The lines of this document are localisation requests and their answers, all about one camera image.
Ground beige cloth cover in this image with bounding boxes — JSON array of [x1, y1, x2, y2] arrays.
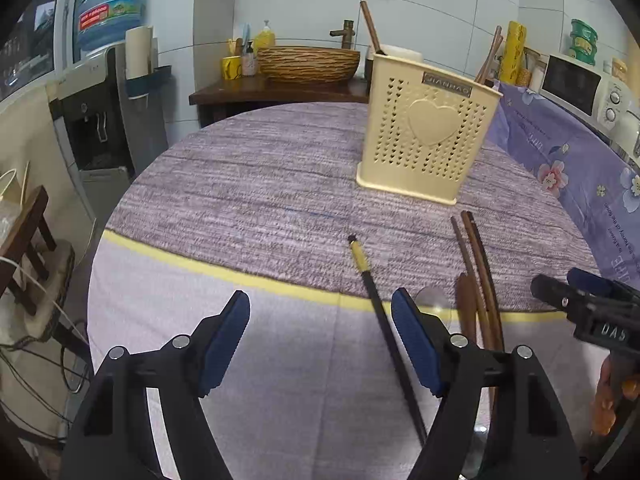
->
[[0, 80, 98, 281]]

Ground white thermos jug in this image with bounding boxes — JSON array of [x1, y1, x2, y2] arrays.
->
[[607, 105, 640, 158]]

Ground grey wood-grain tablecloth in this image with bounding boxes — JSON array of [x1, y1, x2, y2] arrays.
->
[[102, 101, 601, 313]]

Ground glass jar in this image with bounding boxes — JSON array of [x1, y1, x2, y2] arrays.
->
[[522, 50, 546, 91]]

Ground woven wash basin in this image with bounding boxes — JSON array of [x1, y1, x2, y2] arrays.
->
[[256, 46, 361, 86]]

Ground black cables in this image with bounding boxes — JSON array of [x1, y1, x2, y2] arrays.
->
[[0, 320, 93, 441]]

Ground light purple yellow-edged tablecloth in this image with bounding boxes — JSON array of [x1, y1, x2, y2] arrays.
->
[[86, 230, 601, 480]]

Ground purple floral cloth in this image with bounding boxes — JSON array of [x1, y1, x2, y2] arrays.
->
[[487, 80, 640, 306]]

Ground grey water dispenser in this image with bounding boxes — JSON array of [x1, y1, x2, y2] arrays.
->
[[47, 42, 171, 221]]

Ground black chopstick with yellow band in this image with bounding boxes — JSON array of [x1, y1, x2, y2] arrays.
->
[[347, 234, 428, 445]]

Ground blue water bottle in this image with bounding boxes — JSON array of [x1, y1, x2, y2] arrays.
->
[[72, 0, 151, 52]]

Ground person's right hand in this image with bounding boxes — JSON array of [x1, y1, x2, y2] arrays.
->
[[591, 356, 622, 437]]

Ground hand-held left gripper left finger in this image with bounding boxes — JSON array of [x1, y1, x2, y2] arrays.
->
[[62, 290, 251, 480]]

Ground yellow soap bottle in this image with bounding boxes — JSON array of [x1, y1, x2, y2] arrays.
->
[[252, 20, 277, 51]]

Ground bronze faucet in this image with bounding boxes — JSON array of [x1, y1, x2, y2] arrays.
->
[[329, 20, 357, 51]]

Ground white framed window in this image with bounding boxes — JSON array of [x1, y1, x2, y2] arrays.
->
[[0, 0, 76, 106]]

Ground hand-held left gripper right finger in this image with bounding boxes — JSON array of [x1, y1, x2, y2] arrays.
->
[[391, 287, 583, 480]]

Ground white microwave oven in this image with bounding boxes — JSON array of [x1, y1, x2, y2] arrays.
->
[[540, 53, 626, 133]]

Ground yellow plastic roll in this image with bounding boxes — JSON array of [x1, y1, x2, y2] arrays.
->
[[500, 21, 528, 85]]

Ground white cable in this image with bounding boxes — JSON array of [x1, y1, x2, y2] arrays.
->
[[0, 160, 97, 361]]

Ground dark wooden counter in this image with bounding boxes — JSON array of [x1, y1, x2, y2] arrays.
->
[[189, 77, 371, 128]]

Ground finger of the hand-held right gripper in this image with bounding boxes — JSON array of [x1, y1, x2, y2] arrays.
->
[[530, 273, 597, 317], [567, 266, 640, 304]]

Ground teal holder tray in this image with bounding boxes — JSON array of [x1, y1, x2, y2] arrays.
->
[[124, 65, 173, 98]]

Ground small wooden chair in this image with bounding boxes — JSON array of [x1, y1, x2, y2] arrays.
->
[[0, 185, 76, 331]]

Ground cream perforated utensil holder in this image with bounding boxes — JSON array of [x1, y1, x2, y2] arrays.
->
[[356, 52, 503, 206]]

